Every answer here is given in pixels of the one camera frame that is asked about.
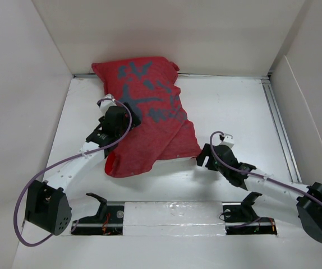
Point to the white pillow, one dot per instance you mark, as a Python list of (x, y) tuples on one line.
[(160, 162)]

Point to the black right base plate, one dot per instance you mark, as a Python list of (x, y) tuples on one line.
[(238, 221)]

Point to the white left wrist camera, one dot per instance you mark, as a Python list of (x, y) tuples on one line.
[(105, 103)]

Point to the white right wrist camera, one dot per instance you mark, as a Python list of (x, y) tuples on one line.
[(226, 139)]

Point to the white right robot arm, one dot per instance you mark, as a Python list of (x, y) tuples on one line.
[(297, 204)]

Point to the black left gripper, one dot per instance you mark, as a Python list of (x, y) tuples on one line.
[(134, 121)]

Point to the aluminium right side rail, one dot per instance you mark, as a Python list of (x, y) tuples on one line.
[(289, 157)]

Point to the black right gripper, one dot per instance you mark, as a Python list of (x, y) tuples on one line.
[(203, 153)]

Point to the red patterned pillowcase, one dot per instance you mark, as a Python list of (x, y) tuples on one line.
[(147, 85)]

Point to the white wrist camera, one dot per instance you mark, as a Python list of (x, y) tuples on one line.
[(226, 139), (105, 103)]

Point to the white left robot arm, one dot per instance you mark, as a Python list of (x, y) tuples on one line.
[(47, 204)]

